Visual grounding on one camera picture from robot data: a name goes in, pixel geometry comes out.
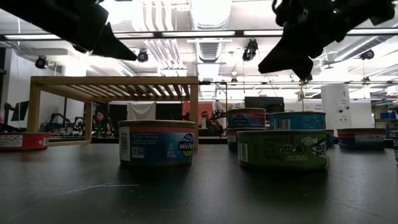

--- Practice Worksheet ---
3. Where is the white cloth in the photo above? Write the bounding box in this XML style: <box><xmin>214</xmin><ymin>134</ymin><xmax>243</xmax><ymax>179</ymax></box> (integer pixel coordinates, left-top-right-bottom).
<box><xmin>126</xmin><ymin>101</ymin><xmax>157</xmax><ymax>121</ymax></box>

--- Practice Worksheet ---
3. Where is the Wild Planet can gold lid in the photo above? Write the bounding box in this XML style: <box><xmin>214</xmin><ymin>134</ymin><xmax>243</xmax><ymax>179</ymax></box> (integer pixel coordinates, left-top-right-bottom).
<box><xmin>118</xmin><ymin>119</ymin><xmax>196</xmax><ymax>167</ymax></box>
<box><xmin>226</xmin><ymin>108</ymin><xmax>267</xmax><ymax>129</ymax></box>
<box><xmin>336</xmin><ymin>128</ymin><xmax>386</xmax><ymax>151</ymax></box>
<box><xmin>226</xmin><ymin>127</ymin><xmax>267</xmax><ymax>152</ymax></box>

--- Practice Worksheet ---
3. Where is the ribbed ventilation duct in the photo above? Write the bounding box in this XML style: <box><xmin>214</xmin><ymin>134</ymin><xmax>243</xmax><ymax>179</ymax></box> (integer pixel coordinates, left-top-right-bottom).
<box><xmin>188</xmin><ymin>0</ymin><xmax>233</xmax><ymax>63</ymax></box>

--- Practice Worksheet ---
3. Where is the bar with light strips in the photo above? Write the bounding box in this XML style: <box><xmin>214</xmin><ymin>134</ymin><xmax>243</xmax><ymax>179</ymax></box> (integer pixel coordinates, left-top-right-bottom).
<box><xmin>0</xmin><ymin>28</ymin><xmax>398</xmax><ymax>41</ymax></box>

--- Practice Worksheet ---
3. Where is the wooden slatted shelf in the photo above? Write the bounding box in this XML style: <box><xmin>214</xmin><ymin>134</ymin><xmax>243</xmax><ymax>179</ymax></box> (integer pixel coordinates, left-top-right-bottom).
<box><xmin>26</xmin><ymin>75</ymin><xmax>200</xmax><ymax>150</ymax></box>

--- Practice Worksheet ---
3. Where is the silver-lidded seafood can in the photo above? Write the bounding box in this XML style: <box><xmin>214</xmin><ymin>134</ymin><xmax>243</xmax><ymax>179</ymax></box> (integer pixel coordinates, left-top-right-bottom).
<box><xmin>392</xmin><ymin>129</ymin><xmax>398</xmax><ymax>163</ymax></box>

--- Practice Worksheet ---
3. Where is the small black monitor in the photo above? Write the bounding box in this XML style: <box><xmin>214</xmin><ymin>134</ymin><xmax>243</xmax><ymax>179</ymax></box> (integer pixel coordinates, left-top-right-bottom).
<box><xmin>11</xmin><ymin>100</ymin><xmax>30</xmax><ymax>122</ymax></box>

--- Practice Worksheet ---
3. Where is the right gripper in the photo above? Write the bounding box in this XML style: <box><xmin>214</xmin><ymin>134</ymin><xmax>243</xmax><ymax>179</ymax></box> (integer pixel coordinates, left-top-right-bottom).
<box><xmin>257</xmin><ymin>0</ymin><xmax>396</xmax><ymax>82</ymax></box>

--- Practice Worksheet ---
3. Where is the red seafood can silver lid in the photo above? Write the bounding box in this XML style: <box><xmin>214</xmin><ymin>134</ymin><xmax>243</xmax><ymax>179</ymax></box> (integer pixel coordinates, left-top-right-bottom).
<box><xmin>0</xmin><ymin>132</ymin><xmax>50</xmax><ymax>152</ymax></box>

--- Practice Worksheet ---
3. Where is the storage rack with bins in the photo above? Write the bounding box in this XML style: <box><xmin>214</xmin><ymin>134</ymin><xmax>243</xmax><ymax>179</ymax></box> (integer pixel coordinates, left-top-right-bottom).
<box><xmin>371</xmin><ymin>101</ymin><xmax>398</xmax><ymax>139</ymax></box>

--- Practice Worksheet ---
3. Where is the green Circle Hook tuna can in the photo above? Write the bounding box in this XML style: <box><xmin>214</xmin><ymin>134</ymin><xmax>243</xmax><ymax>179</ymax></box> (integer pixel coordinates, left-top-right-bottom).
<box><xmin>236</xmin><ymin>129</ymin><xmax>330</xmax><ymax>171</ymax></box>

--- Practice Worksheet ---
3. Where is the white pillar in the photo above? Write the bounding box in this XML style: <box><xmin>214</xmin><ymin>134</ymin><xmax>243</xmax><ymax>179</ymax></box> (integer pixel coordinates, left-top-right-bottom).
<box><xmin>321</xmin><ymin>83</ymin><xmax>352</xmax><ymax>131</ymax></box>

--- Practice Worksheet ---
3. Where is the person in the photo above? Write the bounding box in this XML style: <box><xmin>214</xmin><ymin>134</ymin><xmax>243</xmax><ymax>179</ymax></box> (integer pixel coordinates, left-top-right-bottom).
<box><xmin>200</xmin><ymin>111</ymin><xmax>215</xmax><ymax>136</ymax></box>
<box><xmin>92</xmin><ymin>109</ymin><xmax>113</xmax><ymax>138</ymax></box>

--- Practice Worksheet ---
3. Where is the blue seafood can silver lid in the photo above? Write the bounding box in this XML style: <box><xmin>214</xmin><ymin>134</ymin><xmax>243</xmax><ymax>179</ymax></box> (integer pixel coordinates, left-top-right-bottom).
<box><xmin>325</xmin><ymin>129</ymin><xmax>335</xmax><ymax>147</ymax></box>
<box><xmin>269</xmin><ymin>111</ymin><xmax>326</xmax><ymax>131</ymax></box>

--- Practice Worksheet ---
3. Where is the black partition panel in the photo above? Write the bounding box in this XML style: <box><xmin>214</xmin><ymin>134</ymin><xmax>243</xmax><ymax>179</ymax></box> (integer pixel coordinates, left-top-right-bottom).
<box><xmin>155</xmin><ymin>102</ymin><xmax>183</xmax><ymax>121</ymax></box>

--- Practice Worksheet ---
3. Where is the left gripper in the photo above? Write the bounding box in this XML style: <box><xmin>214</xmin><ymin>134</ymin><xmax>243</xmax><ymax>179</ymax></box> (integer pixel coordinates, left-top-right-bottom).
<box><xmin>0</xmin><ymin>0</ymin><xmax>138</xmax><ymax>62</ymax></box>

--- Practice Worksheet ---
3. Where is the orange cloth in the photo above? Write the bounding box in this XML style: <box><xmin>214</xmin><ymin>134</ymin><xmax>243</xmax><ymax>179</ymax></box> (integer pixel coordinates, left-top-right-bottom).
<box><xmin>182</xmin><ymin>101</ymin><xmax>216</xmax><ymax>125</ymax></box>

